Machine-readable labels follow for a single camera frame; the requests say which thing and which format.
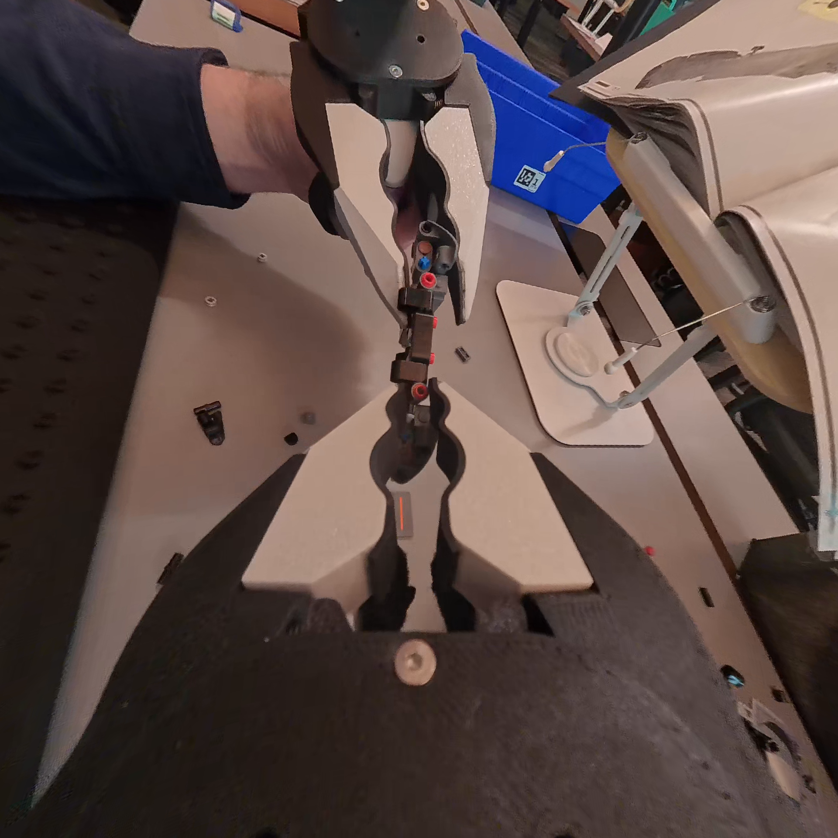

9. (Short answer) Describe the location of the lego instruction booklet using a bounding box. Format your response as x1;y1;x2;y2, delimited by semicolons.
550;0;838;557

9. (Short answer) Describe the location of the blue bin with square tag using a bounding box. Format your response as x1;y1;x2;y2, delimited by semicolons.
461;29;623;223

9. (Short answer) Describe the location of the person's left forearm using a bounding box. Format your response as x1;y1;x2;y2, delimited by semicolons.
0;0;250;210

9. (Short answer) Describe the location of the small lego technic sub-assembly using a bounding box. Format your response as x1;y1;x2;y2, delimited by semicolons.
391;219;459;485

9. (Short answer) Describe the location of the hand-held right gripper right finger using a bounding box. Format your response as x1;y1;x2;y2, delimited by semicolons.
431;381;595;628

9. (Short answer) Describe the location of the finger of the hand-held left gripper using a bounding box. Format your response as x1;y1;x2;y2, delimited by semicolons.
324;100;412;330
422;103;492;326

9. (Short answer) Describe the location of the black angled lego connector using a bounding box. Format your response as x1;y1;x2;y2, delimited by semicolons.
194;401;227;446

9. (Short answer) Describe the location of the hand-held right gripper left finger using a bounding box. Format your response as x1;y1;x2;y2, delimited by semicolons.
241;383;416;631

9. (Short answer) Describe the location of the person's left hand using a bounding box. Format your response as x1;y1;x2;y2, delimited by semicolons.
199;65;322;199

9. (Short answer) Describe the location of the thin wire with white plug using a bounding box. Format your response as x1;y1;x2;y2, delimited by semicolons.
604;298;770;375
543;141;610;172

